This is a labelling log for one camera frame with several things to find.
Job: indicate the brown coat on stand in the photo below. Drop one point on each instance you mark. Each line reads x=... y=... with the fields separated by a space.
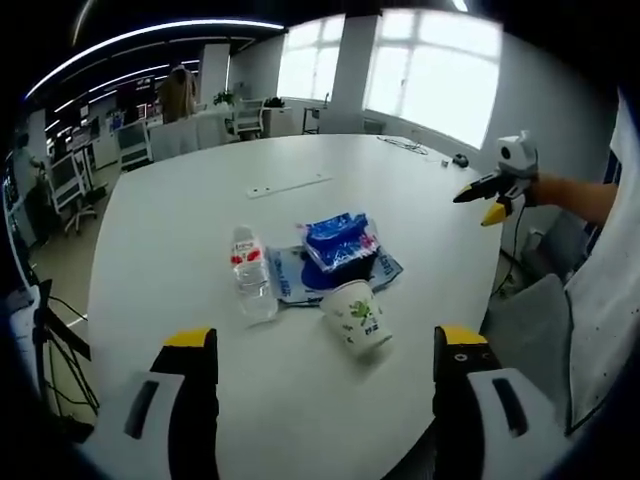
x=177 y=95

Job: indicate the blue and white bag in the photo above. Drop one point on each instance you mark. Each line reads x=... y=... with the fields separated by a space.
x=282 y=275

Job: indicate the green potted plant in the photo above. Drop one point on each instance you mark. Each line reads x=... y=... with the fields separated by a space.
x=223 y=99

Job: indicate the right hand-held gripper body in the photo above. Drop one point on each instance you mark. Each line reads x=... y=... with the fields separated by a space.
x=516 y=155

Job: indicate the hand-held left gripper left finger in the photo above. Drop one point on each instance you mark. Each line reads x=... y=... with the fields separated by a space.
x=165 y=400

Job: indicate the white office chair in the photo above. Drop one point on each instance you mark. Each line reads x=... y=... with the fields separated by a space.
x=248 y=117
x=67 y=185
x=134 y=145

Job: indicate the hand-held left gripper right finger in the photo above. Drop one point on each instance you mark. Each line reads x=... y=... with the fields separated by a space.
x=480 y=400

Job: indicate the blue packet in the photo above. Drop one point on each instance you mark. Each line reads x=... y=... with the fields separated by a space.
x=337 y=240

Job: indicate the small black mouse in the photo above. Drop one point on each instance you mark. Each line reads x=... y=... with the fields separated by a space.
x=461 y=160

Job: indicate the white power strip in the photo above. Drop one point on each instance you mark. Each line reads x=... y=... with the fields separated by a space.
x=290 y=186

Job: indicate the black tripod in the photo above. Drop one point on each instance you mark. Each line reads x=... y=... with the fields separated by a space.
x=55 y=340

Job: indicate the clear plastic water bottle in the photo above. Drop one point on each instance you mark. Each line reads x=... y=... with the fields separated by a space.
x=252 y=280

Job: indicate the white table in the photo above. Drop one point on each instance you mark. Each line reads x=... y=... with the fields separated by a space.
x=175 y=260

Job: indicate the white paper cup green print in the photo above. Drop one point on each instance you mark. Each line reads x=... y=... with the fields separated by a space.
x=357 y=320

